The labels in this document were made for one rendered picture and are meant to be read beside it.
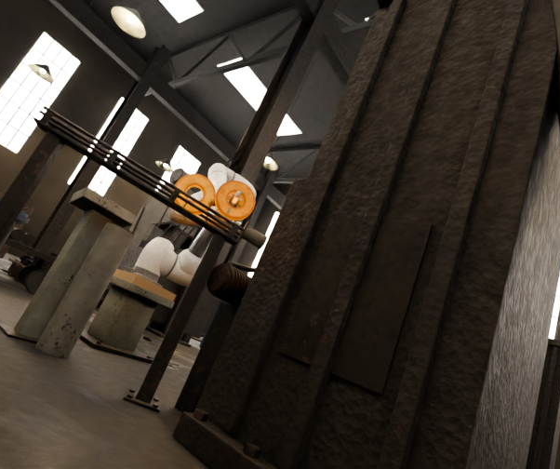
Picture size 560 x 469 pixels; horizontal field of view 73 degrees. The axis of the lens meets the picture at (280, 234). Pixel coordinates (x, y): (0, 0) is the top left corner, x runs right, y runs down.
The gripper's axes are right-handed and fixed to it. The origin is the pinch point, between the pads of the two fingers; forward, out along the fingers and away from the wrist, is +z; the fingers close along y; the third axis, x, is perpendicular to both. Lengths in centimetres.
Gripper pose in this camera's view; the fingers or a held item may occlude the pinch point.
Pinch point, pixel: (236, 196)
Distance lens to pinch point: 148.1
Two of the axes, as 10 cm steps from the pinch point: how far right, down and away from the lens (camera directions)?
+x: 3.6, -8.7, 3.3
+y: -8.8, -4.4, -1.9
